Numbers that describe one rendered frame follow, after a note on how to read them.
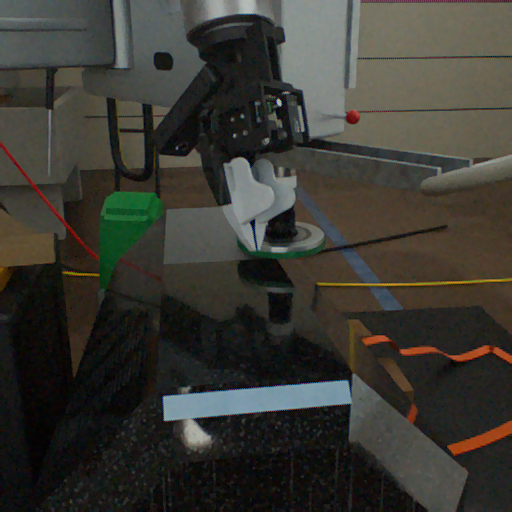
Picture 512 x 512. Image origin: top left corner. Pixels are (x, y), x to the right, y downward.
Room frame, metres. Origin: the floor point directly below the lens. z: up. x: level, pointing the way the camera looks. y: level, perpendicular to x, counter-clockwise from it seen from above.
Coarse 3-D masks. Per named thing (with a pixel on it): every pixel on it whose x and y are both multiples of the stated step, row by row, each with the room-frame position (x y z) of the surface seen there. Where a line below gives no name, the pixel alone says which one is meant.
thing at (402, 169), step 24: (312, 144) 1.51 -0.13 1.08; (336, 144) 1.46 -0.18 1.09; (360, 144) 1.41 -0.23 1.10; (312, 168) 1.36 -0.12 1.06; (336, 168) 1.31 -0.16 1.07; (360, 168) 1.27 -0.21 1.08; (384, 168) 1.22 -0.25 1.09; (408, 168) 1.18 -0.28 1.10; (432, 168) 1.15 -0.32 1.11; (456, 168) 1.23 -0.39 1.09
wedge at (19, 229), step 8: (0, 208) 1.85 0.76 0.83; (0, 216) 1.80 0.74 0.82; (8, 216) 1.80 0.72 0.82; (0, 224) 1.75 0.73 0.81; (8, 224) 1.75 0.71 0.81; (16, 224) 1.76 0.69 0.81; (0, 232) 1.70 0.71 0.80; (8, 232) 1.71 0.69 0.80; (16, 232) 1.71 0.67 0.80; (24, 232) 1.72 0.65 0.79; (32, 232) 1.73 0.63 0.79
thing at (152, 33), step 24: (144, 0) 1.73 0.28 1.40; (168, 0) 1.70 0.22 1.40; (144, 24) 1.74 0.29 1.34; (168, 24) 1.66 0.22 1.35; (144, 48) 1.74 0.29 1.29; (168, 48) 1.66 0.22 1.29; (192, 48) 1.59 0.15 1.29; (96, 72) 1.93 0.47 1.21; (120, 72) 1.85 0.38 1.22; (144, 72) 1.75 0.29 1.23; (168, 72) 1.67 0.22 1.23; (192, 72) 1.60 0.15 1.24; (120, 96) 1.85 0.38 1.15; (144, 96) 1.75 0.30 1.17; (168, 96) 1.67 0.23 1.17
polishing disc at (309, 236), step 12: (300, 228) 1.55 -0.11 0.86; (312, 228) 1.55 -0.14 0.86; (240, 240) 1.48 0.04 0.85; (264, 240) 1.46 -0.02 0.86; (276, 240) 1.46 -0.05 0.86; (288, 240) 1.46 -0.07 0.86; (300, 240) 1.46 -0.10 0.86; (312, 240) 1.46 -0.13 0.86; (276, 252) 1.41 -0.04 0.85; (288, 252) 1.41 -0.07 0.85
